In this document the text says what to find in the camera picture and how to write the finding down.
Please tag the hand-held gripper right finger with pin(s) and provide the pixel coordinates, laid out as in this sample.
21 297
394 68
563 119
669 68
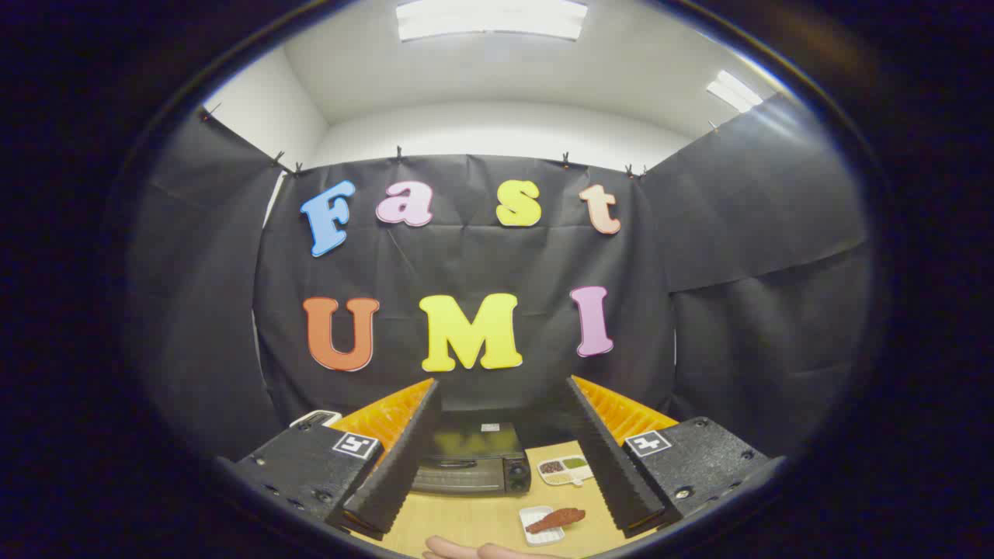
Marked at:
609 458

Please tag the white bread toaster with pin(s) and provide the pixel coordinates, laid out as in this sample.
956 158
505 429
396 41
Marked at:
314 419

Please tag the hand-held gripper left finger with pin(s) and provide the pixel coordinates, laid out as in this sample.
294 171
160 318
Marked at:
404 458

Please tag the long ceiling light panel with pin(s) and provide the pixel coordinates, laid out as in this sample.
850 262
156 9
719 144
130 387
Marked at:
491 19

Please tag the brown meat slice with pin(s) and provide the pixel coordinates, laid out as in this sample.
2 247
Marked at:
555 519

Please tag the small white rectangular tray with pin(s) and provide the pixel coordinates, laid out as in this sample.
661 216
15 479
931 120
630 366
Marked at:
540 534

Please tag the small ceiling light panel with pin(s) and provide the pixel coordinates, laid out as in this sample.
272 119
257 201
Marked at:
734 91

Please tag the black toaster oven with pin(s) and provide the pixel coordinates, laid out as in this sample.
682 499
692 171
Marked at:
474 454

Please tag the white divided grain dish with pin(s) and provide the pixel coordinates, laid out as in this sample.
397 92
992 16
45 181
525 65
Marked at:
565 470

